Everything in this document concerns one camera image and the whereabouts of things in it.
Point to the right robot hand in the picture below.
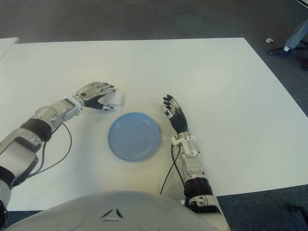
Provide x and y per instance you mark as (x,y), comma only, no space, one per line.
(179,121)

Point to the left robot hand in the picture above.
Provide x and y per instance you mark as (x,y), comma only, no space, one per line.
(91,92)

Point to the white charger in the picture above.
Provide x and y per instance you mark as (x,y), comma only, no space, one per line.
(118,99)

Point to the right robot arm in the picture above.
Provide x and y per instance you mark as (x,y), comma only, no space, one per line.
(192,163)

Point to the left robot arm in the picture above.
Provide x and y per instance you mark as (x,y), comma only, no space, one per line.
(45,118)

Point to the blue plate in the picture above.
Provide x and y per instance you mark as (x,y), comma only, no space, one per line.
(133,137)

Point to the white side table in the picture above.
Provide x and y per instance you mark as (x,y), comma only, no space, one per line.
(6,45)

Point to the grey robot torso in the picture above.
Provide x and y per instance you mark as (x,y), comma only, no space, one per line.
(120,211)

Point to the crumpled white paper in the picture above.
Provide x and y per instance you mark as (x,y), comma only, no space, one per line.
(269,40)

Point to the dark shoe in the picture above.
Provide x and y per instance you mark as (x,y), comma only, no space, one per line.
(279,51)

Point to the black chair base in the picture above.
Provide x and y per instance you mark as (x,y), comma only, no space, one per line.
(305,65)

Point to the grey trouser leg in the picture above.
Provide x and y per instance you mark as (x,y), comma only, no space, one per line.
(296,36)

